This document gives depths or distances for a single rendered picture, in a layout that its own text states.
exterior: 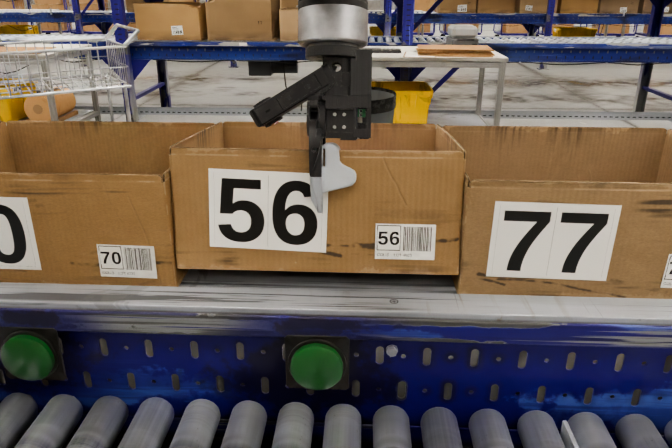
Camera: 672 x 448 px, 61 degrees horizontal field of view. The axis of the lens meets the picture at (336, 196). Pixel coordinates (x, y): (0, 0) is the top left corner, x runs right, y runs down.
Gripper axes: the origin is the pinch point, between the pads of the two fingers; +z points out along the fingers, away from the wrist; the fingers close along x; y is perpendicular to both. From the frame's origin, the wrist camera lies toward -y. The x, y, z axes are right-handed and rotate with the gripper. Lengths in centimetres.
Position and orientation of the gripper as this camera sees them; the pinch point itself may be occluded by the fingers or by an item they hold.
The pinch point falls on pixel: (315, 202)
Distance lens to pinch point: 75.2
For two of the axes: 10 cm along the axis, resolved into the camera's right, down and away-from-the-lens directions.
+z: -0.1, 9.9, 1.0
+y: 10.0, 0.2, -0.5
